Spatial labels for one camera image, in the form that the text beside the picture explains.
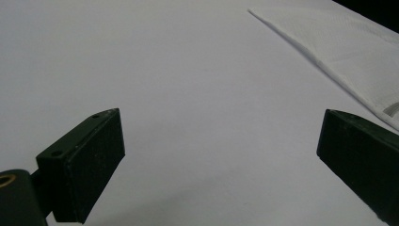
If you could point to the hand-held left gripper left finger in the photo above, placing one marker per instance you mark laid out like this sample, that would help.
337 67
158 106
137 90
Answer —
84 166

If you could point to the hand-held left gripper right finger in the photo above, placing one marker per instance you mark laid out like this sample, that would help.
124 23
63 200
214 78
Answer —
360 157

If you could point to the white cloth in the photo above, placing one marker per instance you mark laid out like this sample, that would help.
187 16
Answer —
351 50

